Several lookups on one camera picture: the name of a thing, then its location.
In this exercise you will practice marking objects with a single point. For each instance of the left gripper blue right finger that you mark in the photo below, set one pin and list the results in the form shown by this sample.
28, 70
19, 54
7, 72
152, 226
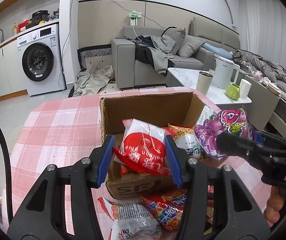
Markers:
176, 161

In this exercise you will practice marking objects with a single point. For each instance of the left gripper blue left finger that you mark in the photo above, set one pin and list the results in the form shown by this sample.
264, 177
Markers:
102, 159

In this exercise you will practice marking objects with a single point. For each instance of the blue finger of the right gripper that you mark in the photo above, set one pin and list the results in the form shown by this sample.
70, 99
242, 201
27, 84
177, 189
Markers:
269, 139
247, 149

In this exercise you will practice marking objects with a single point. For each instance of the purple candy bag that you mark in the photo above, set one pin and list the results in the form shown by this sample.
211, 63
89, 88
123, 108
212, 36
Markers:
214, 131

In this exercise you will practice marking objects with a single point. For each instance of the red triangular chip bag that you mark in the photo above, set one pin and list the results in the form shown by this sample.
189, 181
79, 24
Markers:
166, 207

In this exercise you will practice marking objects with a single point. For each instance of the white red balloon snack bag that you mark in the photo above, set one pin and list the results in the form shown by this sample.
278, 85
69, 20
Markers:
142, 148

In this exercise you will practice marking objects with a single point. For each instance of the white red rice snack bag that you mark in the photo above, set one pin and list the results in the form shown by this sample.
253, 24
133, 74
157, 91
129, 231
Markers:
130, 220

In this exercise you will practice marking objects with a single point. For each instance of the red Oreo snack pack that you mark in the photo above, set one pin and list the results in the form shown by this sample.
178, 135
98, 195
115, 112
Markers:
124, 169

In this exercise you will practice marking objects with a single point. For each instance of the person's right hand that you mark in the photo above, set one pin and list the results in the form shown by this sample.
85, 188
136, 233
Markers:
273, 206

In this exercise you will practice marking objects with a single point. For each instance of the yellow noodle snack bag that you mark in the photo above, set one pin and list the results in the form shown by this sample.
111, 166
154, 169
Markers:
184, 138

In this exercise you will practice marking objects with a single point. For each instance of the pink plaid tablecloth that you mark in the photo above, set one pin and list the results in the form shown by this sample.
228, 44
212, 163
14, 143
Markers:
64, 131

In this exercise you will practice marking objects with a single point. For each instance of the green ceramic mug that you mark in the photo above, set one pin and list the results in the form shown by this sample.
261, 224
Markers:
233, 92

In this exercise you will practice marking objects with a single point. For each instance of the white cylinder cup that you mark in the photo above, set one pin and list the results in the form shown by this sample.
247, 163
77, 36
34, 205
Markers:
245, 87

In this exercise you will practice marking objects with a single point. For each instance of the SF cardboard box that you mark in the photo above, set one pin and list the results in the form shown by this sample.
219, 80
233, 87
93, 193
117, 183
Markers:
181, 109

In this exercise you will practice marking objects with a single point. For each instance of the grey blanket pile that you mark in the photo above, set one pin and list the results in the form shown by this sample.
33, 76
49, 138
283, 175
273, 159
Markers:
262, 70

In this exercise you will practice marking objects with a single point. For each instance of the beige tumbler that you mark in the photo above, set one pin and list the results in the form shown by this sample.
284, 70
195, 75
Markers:
204, 82

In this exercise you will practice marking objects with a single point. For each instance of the white electric kettle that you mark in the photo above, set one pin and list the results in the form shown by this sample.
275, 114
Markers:
225, 73

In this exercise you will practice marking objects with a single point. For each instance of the black white patterned pet bed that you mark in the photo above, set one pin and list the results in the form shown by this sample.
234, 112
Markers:
95, 57

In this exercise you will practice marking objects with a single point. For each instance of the grey pillow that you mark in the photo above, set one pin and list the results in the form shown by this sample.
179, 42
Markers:
177, 35
189, 46

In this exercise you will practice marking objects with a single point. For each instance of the grey sofa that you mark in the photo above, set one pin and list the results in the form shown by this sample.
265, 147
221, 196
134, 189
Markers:
130, 73

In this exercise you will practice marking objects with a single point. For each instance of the grey jacket on sofa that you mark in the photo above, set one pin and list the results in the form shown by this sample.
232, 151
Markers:
155, 50

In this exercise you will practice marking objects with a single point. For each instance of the white washing machine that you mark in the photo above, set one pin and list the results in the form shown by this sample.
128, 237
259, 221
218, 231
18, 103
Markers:
40, 55

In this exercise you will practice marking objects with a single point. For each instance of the kitchen faucet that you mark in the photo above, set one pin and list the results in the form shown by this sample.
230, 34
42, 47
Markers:
1, 35

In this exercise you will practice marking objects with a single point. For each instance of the black pressure cooker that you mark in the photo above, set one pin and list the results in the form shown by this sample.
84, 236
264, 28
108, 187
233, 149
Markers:
37, 17

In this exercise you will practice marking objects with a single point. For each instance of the wall socket with green plug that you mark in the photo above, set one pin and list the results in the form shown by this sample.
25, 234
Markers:
134, 16

